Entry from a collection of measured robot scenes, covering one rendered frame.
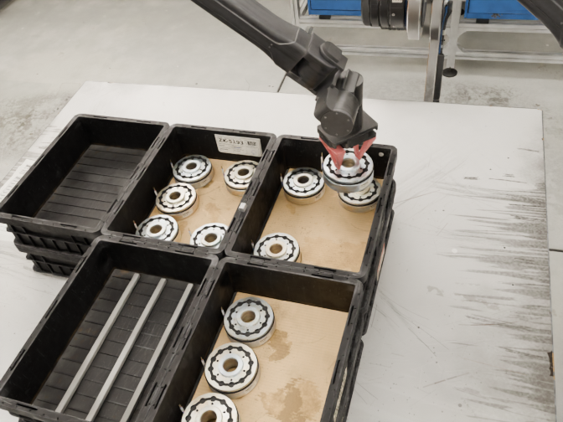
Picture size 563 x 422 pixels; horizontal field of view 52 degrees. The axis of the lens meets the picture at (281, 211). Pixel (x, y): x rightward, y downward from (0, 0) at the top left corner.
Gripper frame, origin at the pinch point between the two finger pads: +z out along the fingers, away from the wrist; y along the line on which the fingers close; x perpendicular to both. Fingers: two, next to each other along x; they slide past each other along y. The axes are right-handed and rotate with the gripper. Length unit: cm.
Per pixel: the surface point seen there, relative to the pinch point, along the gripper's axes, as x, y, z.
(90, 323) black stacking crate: 9, -60, 24
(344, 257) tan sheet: -6.2, -4.9, 21.9
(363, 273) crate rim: -18.1, -8.3, 11.6
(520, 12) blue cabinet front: 104, 167, 69
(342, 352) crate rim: -30.3, -21.1, 11.5
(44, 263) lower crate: 41, -66, 33
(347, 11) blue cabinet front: 163, 106, 73
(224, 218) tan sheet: 20.4, -22.3, 23.0
